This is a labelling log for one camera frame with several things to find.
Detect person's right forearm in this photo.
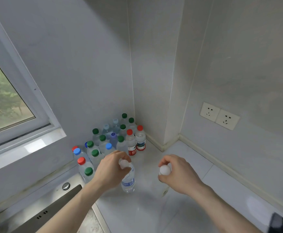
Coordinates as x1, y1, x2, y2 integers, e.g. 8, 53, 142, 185
190, 183, 263, 233

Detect cluster of plastic water bottles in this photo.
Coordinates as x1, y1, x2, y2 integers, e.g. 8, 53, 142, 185
71, 113, 146, 184

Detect blue label white cap bottle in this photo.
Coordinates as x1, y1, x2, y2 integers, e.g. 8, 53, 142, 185
119, 159, 136, 193

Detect white framed window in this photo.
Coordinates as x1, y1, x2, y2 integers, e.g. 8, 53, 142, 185
0, 2, 67, 177

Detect person's left hand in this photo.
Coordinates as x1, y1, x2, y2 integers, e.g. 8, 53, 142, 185
93, 150, 132, 192

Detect person's right hand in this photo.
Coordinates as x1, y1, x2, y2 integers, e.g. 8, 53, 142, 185
158, 154, 205, 196

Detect white wall socket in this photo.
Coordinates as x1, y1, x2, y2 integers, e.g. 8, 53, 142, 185
199, 102, 220, 122
215, 109, 241, 131

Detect clear white cap bottle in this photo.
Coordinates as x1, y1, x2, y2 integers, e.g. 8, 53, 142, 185
159, 164, 172, 197

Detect stainless steel sink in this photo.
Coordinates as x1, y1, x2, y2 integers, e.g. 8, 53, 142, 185
0, 173, 104, 233

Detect person's left forearm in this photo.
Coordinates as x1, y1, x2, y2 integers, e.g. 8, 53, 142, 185
36, 178, 103, 233

